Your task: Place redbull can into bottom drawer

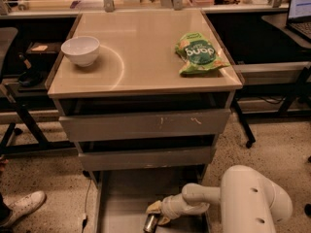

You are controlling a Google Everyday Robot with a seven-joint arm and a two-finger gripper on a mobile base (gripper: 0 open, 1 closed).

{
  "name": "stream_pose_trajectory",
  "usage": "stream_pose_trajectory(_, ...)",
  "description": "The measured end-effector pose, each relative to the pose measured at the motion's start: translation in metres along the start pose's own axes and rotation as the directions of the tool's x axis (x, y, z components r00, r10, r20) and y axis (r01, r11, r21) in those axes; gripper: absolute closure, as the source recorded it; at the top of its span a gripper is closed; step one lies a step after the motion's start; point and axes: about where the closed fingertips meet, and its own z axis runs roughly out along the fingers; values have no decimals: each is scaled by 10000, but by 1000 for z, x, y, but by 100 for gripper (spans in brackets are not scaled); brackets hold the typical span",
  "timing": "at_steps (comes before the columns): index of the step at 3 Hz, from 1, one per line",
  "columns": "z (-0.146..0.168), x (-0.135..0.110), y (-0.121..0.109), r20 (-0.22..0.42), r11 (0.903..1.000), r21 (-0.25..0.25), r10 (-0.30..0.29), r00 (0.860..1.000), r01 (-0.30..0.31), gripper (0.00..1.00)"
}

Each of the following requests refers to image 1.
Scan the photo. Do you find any black floor cable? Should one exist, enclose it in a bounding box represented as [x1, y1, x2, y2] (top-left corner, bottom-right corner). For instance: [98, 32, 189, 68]
[80, 178, 93, 233]

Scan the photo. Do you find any white sneaker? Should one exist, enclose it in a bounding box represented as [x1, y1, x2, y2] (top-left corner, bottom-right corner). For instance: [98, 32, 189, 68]
[0, 191, 47, 228]

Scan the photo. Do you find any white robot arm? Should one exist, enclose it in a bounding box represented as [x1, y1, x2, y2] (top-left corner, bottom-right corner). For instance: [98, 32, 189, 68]
[146, 165, 293, 233]

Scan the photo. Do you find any white ceramic bowl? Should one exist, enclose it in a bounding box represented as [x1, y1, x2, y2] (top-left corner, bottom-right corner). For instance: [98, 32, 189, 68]
[61, 36, 100, 67]

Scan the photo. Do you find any grey top drawer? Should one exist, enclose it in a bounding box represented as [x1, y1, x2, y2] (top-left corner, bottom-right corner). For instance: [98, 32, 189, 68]
[59, 109, 230, 142]

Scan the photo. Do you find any grey open bottom drawer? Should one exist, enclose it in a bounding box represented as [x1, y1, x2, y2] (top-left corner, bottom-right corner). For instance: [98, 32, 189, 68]
[93, 167, 198, 233]

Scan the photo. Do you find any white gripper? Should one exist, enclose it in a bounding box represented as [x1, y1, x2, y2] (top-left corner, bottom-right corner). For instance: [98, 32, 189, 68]
[146, 194, 193, 225]

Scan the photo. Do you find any green chip bag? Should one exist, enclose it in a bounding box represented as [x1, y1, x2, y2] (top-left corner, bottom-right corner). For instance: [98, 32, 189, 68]
[175, 32, 229, 76]

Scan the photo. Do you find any grey middle drawer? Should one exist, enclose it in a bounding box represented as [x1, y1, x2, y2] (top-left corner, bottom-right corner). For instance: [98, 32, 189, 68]
[79, 147, 216, 171]

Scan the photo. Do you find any redbull can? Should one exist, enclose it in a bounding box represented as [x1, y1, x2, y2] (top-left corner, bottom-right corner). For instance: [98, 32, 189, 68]
[143, 214, 159, 233]

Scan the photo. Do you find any laptop computer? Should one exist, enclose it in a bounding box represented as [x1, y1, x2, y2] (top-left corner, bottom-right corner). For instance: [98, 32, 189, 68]
[286, 0, 311, 41]

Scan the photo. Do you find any grey drawer cabinet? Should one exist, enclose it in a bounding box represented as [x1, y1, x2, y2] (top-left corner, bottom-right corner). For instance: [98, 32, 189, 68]
[44, 9, 246, 189]

